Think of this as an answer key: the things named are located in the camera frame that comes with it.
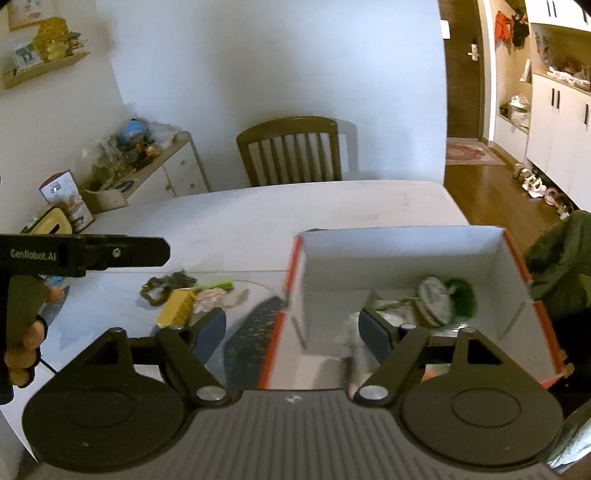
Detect dark round placemat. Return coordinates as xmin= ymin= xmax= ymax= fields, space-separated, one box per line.
xmin=223 ymin=296 xmax=284 ymax=392

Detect white red printed carton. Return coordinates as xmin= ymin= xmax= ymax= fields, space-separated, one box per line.
xmin=39 ymin=170 xmax=94 ymax=233

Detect yellow rectangular box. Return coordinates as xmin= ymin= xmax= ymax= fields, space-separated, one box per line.
xmin=156 ymin=288 xmax=197 ymax=328

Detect blue round toy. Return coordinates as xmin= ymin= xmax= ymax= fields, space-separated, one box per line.
xmin=115 ymin=118 xmax=150 ymax=149

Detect wall shelf with ornaments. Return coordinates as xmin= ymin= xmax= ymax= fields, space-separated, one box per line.
xmin=2 ymin=17 xmax=89 ymax=89

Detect dark wooden door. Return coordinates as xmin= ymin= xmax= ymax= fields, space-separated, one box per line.
xmin=439 ymin=0 xmax=484 ymax=139

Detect brown wooden chair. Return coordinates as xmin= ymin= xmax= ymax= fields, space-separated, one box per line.
xmin=236 ymin=116 xmax=342 ymax=187

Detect small cardboard box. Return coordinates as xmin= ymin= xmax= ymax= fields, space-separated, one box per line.
xmin=80 ymin=189 xmax=128 ymax=215

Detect white wooden sideboard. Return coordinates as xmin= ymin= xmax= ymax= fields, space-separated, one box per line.
xmin=98 ymin=131 xmax=211 ymax=206

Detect pink doormat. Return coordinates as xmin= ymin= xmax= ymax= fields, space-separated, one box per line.
xmin=446 ymin=138 xmax=504 ymax=166

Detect red white cardboard box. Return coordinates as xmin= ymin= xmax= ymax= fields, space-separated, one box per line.
xmin=259 ymin=226 xmax=567 ymax=389

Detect striped plush toy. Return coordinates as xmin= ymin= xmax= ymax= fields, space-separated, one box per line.
xmin=192 ymin=287 xmax=249 ymax=314

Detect yellow green tissue box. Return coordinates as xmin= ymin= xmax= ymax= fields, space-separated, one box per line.
xmin=21 ymin=206 xmax=73 ymax=235

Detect black bead bag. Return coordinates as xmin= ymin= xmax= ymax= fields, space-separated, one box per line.
xmin=161 ymin=271 xmax=197 ymax=290

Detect green white cartoon pouch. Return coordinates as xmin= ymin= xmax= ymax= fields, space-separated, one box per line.
xmin=373 ymin=275 xmax=478 ymax=329

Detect dark green garment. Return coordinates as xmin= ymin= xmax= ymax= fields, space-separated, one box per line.
xmin=525 ymin=210 xmax=590 ymax=416

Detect green tube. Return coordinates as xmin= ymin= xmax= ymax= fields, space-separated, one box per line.
xmin=189 ymin=278 xmax=235 ymax=293

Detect white tall storage cabinet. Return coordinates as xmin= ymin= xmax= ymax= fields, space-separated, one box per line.
xmin=507 ymin=1 xmax=590 ymax=210

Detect person's left hand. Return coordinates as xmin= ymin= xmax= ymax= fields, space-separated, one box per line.
xmin=3 ymin=281 xmax=64 ymax=388

